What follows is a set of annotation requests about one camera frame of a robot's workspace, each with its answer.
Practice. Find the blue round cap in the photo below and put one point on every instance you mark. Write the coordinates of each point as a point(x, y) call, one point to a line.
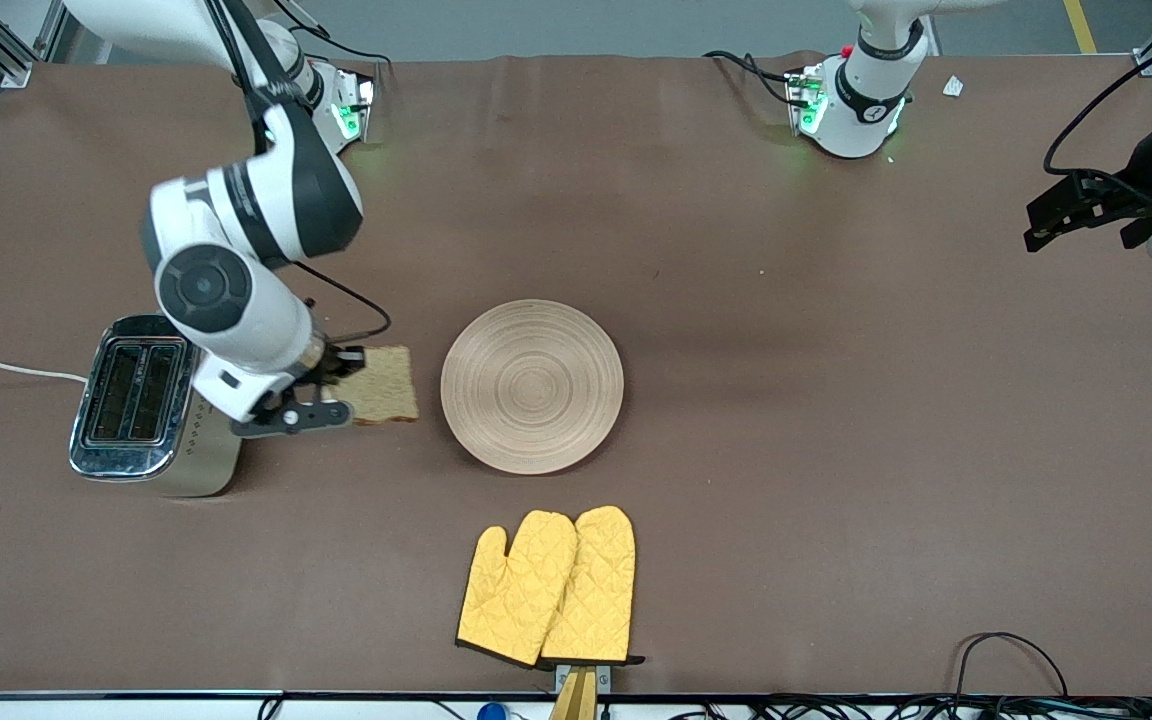
point(491, 712)

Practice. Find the brown table cover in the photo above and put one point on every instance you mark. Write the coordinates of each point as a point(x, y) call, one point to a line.
point(736, 220)

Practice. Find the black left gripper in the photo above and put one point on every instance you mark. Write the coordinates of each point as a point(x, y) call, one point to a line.
point(1139, 175)

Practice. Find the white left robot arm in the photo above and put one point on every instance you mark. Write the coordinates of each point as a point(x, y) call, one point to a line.
point(856, 110)

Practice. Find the small white paper scrap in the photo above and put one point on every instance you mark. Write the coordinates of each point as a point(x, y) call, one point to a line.
point(953, 86)

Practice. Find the cream and chrome toaster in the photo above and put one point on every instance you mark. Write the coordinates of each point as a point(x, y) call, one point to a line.
point(126, 400)

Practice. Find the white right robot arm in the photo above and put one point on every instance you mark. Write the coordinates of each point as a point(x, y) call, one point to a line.
point(256, 210)

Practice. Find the yellow quilted oven mitt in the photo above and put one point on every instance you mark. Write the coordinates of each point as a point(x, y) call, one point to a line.
point(601, 590)
point(516, 590)

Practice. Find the brown bread slice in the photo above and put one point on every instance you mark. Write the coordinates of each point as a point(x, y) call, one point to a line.
point(388, 388)

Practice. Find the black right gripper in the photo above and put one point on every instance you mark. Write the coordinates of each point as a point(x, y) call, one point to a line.
point(338, 362)

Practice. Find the wooden clamp with metal bracket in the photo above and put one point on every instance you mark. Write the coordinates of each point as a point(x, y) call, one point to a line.
point(576, 700)

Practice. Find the round wooden plate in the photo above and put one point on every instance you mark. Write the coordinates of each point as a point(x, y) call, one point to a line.
point(532, 386)

